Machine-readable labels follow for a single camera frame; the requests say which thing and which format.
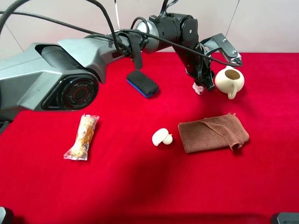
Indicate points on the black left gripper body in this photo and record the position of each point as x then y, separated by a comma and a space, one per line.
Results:
196, 66

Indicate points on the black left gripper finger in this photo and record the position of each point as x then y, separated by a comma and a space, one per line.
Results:
219, 43
206, 79

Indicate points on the candy bottle with silver lid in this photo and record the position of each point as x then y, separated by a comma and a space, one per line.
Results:
198, 88

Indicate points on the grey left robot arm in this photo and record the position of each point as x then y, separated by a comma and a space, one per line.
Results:
66, 76

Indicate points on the cream ceramic teapot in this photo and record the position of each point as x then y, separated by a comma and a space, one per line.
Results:
230, 81

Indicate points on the brown folded towel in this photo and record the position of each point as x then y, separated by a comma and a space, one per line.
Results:
213, 133

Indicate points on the black and blue board eraser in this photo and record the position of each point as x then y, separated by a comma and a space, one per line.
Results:
142, 83

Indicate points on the red tablecloth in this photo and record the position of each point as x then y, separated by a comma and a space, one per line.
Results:
128, 180

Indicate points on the gold chocolate pack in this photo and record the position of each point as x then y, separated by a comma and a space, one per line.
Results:
85, 133

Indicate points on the black device at right corner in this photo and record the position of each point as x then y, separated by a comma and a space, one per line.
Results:
285, 218

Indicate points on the black device at corner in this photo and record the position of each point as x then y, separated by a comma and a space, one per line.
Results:
285, 218
6, 215

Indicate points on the black device at left corner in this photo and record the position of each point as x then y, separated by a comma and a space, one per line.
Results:
6, 215

